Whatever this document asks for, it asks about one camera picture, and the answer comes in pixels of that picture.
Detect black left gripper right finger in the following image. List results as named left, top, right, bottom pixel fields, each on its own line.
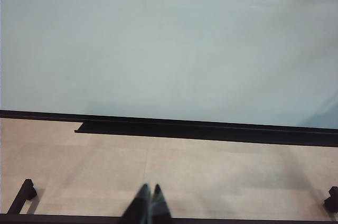
left=151, top=183, right=174, bottom=224

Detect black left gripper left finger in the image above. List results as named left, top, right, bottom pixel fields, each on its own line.
left=123, top=183, right=153, bottom=224

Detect black whiteboard pen tray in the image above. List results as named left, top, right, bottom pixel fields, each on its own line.
left=73, top=122, right=338, bottom=147

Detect black metal base frame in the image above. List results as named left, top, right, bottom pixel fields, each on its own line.
left=0, top=179, right=338, bottom=224

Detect white whiteboard with black frame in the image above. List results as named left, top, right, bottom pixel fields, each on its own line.
left=0, top=0, right=338, bottom=136

